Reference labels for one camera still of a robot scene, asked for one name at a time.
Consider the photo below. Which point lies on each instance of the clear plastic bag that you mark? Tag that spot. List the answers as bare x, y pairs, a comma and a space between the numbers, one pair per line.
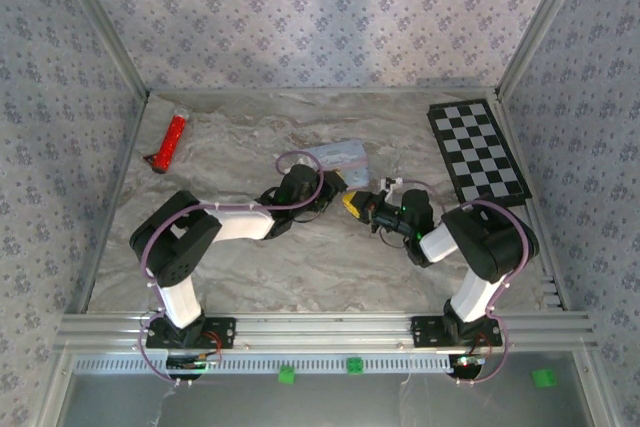
345, 157

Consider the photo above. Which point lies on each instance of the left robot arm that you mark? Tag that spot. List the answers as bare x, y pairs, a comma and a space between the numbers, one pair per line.
175, 239

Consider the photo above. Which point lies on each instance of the black and white chessboard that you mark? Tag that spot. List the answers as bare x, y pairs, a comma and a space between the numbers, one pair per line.
475, 152

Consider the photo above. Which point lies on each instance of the red glitter tube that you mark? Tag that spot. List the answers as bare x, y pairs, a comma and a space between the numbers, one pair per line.
172, 142

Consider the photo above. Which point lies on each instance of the green plastic block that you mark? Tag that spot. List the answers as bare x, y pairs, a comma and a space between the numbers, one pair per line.
355, 366
286, 376
543, 378

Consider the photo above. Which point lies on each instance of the aluminium front rail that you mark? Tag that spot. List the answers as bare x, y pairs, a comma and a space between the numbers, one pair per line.
325, 332

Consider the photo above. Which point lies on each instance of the aluminium frame post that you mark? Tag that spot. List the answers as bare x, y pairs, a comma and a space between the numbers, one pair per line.
100, 22
545, 22

